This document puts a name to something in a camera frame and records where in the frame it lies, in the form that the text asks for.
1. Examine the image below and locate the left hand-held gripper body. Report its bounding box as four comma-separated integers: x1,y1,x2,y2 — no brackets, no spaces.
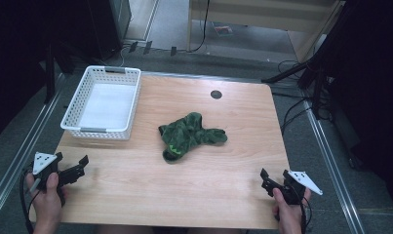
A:
31,151,67,208

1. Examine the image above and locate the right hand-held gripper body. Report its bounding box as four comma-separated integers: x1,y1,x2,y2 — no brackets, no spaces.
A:
281,169,324,207

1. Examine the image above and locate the white plastic basket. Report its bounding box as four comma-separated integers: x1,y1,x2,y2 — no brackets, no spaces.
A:
59,65,142,141

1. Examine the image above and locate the green camouflage cloth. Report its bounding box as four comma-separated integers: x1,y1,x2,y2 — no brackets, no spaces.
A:
158,111,228,164

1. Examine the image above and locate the person's right hand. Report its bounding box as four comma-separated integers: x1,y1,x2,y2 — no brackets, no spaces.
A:
271,187,312,228

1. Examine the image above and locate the person's left hand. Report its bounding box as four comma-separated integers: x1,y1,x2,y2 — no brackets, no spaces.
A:
25,172,68,228

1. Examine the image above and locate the black metal stand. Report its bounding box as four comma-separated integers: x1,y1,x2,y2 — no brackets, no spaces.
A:
261,0,348,121
43,40,76,105

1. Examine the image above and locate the dark cabinet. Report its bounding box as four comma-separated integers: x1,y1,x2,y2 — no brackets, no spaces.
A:
86,0,133,60

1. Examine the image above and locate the red printed paper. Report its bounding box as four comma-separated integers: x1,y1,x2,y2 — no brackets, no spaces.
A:
213,22,234,37

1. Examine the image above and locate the light wooden furniture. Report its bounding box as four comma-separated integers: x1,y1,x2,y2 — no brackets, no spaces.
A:
186,0,346,63

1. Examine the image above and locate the metal floor rail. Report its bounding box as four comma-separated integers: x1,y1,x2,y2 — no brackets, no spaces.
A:
0,73,67,226
139,70,264,84
301,98,367,234

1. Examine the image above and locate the right hand-held gripper black cable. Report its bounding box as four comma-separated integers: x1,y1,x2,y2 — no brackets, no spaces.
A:
298,196,314,234

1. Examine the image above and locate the hand-held gripper black cable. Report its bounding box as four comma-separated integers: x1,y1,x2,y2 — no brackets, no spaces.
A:
19,166,42,234
298,196,314,234

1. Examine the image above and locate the left hand-held gripper black cable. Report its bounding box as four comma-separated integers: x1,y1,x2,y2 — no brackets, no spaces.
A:
19,166,42,234

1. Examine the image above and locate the black floor cable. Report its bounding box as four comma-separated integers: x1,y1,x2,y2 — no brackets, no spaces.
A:
276,59,303,80
280,97,313,137

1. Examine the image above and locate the thin white floor cable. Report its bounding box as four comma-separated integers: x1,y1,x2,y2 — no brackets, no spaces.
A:
99,44,129,68

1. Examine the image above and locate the hanging black cable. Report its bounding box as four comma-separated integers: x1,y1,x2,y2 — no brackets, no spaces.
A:
187,0,212,54

